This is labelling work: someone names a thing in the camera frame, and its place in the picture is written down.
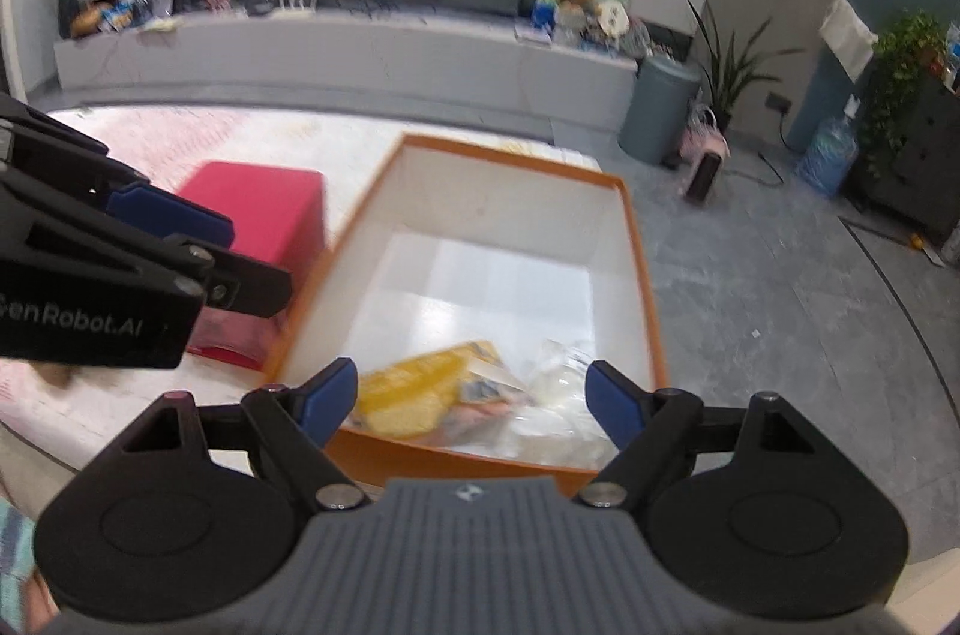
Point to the red storage cube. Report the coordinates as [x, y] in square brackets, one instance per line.
[278, 215]

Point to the yellow snack packet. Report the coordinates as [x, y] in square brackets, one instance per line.
[435, 398]

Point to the dark cabinet with plants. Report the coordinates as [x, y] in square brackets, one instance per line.
[907, 166]

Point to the grey trash bin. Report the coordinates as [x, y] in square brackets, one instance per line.
[664, 89]

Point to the marble tv console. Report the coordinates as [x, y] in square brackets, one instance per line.
[389, 63]

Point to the pink space heater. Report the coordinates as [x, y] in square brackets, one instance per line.
[705, 150]

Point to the orange cardboard box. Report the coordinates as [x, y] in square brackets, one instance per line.
[453, 242]

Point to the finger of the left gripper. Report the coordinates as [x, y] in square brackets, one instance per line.
[229, 281]
[161, 214]

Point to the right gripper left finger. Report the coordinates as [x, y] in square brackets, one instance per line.
[290, 427]

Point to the white mesh cloth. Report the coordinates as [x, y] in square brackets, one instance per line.
[553, 427]

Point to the blue water jug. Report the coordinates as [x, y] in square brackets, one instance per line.
[832, 152]

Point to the teddy bear on stand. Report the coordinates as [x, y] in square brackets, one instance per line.
[570, 20]

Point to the potted long-leaf plant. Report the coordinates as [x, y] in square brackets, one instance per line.
[732, 64]

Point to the white hanging cloth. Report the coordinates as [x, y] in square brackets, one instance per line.
[849, 38]

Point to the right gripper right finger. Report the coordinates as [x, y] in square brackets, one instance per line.
[650, 431]

